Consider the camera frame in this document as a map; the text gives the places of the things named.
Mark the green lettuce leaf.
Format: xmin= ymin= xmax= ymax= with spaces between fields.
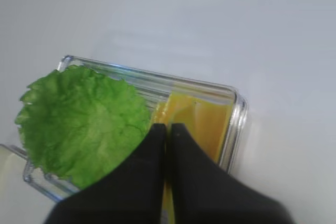
xmin=15 ymin=65 xmax=151 ymax=189

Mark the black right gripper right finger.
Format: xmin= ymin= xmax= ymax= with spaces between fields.
xmin=166 ymin=123 xmax=294 ymax=223

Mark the yellow cheese slice stack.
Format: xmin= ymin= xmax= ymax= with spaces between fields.
xmin=167 ymin=93 xmax=232 ymax=162

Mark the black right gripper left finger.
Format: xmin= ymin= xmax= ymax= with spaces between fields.
xmin=45 ymin=124 xmax=166 ymax=224

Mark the white metal tray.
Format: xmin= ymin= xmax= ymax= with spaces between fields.
xmin=1 ymin=144 xmax=27 ymax=184

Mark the clear plastic meat container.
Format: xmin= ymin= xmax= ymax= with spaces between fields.
xmin=23 ymin=55 xmax=248 ymax=204

